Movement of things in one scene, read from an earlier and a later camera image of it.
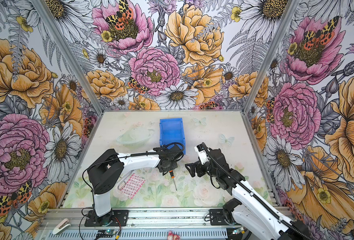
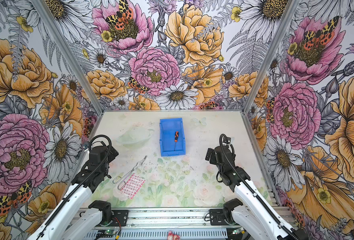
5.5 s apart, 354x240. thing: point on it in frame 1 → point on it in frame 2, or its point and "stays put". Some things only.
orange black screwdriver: [173, 177] → [176, 138]
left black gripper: [174, 165] → [112, 156]
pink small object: [172, 236] stays put
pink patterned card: [133, 186] stays put
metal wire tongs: [122, 182] stays put
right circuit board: [241, 230] stays put
